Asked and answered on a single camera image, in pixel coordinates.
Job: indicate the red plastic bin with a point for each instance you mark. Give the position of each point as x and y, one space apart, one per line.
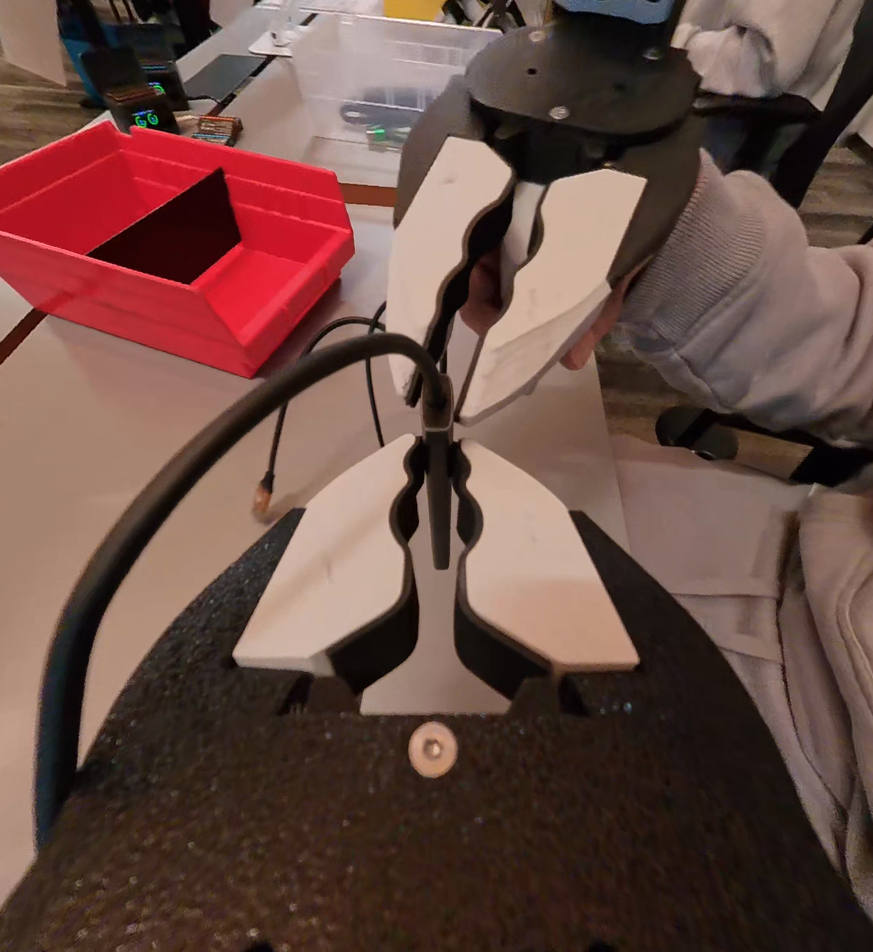
146 320

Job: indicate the person's pale grey clothing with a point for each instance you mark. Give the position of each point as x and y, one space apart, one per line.
853 669

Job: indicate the white standing board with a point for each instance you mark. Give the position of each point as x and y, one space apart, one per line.
31 37

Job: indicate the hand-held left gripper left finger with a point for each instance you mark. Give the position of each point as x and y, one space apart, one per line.
325 565

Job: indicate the black bin divider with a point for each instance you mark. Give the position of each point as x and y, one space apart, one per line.
176 230

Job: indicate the small brown battery pack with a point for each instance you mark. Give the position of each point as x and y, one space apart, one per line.
217 130

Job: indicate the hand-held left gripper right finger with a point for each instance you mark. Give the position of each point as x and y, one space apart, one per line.
540 565

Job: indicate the person's right hand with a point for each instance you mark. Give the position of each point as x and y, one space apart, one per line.
583 351

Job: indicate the black chair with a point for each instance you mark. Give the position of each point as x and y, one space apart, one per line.
793 149

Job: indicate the clear plastic container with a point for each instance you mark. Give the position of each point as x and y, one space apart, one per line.
347 59

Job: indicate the battery charger with green display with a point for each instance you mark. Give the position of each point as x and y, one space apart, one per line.
142 111

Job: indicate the black box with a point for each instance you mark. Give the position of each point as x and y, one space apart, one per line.
116 67

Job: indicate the pale jacket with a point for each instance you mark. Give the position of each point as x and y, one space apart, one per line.
763 37

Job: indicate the black flat mat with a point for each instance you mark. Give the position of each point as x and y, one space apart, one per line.
224 74

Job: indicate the blue crate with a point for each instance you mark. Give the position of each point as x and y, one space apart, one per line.
83 44

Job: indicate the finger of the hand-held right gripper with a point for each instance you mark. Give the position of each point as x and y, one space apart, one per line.
570 260
436 238

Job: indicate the person's right forearm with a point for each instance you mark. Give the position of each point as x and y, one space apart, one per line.
778 312

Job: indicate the black chair base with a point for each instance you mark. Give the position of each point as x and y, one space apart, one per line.
693 431

